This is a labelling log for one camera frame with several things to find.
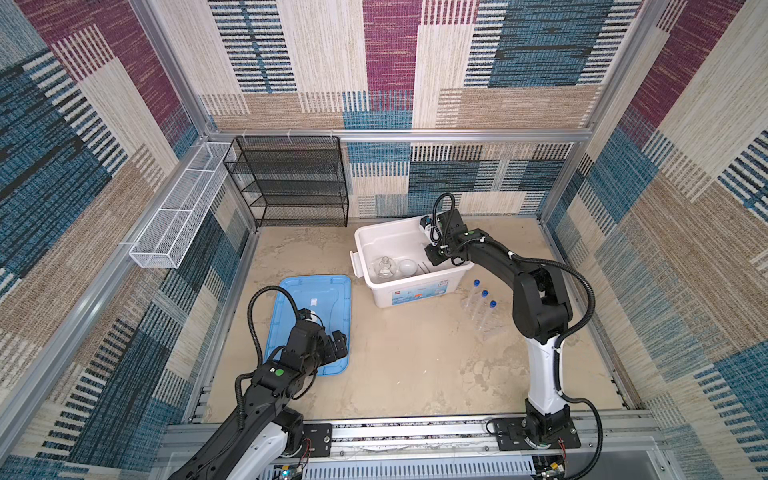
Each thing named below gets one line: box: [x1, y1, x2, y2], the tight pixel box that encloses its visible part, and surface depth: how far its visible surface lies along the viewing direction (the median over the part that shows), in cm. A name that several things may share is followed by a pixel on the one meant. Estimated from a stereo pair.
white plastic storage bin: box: [349, 216, 475, 308], surface depth 97 cm
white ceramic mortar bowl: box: [399, 259, 417, 276], surface depth 107 cm
